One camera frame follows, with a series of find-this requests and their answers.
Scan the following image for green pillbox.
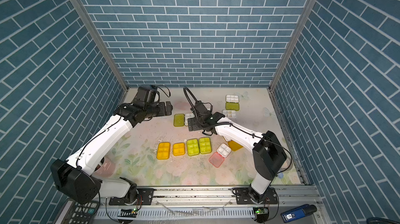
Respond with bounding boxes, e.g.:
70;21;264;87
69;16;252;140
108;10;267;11
226;95;240;111
186;139;200;156
199;137;212;154

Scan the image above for green pillbox sideways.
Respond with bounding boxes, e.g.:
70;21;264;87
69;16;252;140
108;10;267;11
174;113;194;127

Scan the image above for small orange pillbox front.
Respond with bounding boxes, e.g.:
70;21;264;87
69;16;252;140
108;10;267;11
172;143;185;156

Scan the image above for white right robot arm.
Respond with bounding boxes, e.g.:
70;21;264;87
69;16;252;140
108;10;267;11
187;112;292;203

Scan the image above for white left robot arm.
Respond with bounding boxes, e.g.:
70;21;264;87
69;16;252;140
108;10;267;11
51;102;173;205

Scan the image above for clear pillbox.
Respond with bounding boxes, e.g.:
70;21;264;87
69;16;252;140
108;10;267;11
222;110;237;119

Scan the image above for pink pillbox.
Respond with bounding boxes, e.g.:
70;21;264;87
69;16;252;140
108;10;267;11
209;143;232;168

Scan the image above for pink pencil cup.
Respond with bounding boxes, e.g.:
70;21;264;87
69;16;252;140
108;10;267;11
92;156;116;179

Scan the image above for black calculator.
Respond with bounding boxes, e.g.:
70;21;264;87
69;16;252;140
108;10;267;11
55;200;99;224

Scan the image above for blue handheld device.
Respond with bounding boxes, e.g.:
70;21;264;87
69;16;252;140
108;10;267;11
280;204;317;223

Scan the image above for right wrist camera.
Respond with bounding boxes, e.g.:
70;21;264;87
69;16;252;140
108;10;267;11
183;87;213;118

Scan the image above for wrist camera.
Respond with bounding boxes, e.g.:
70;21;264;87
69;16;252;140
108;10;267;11
183;87;213;118
132;85;160;109

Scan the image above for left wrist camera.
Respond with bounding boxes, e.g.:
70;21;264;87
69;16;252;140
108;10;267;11
132;85;160;109

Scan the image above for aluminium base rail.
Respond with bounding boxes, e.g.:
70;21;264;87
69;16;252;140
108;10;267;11
92;186;324;224

